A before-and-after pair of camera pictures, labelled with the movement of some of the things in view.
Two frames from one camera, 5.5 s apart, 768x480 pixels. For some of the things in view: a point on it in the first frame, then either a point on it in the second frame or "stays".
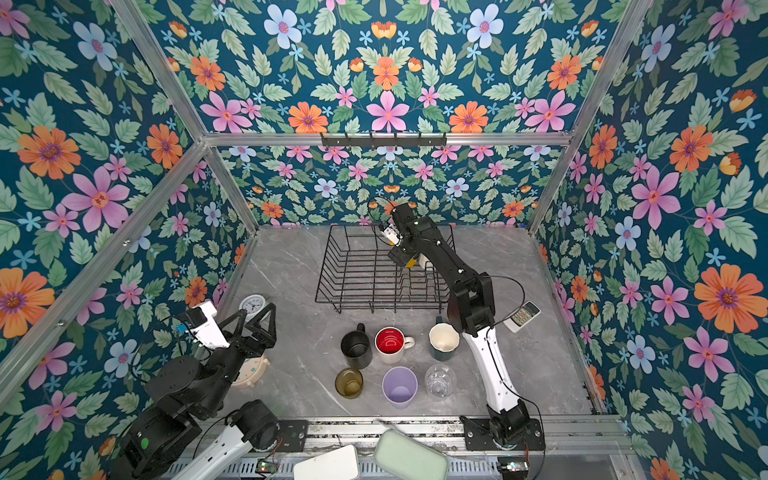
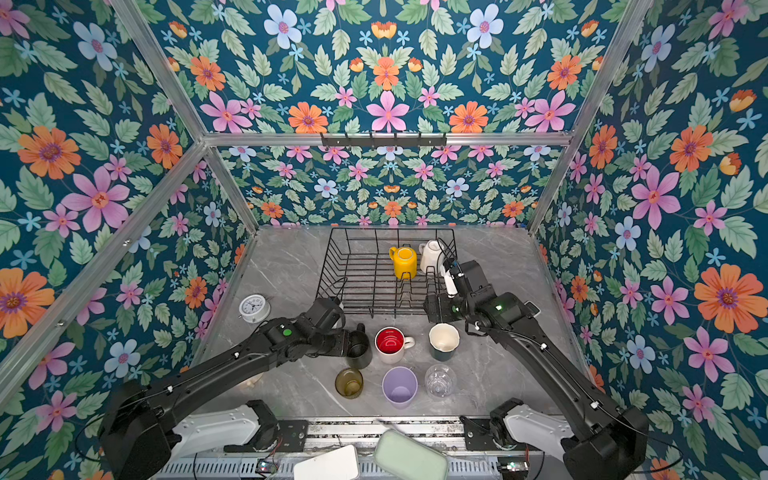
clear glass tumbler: [440, 381] stays
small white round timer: [253, 305] stays
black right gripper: [398, 256] → [442, 300]
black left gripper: [263, 339] → [344, 337]
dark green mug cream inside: [443, 339] stays
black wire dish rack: [360, 276] stays
